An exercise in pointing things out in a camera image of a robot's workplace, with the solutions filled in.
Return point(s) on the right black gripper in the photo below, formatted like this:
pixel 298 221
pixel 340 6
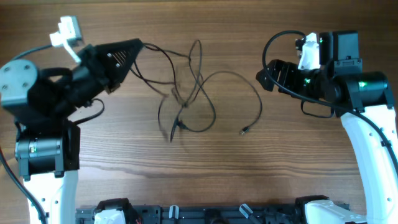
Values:
pixel 288 69

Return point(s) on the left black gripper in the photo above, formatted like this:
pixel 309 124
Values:
pixel 89 55

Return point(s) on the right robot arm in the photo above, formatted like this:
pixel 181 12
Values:
pixel 330 73

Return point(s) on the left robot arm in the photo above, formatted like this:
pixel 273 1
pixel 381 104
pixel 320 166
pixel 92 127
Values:
pixel 47 141

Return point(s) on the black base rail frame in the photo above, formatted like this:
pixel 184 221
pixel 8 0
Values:
pixel 154 214

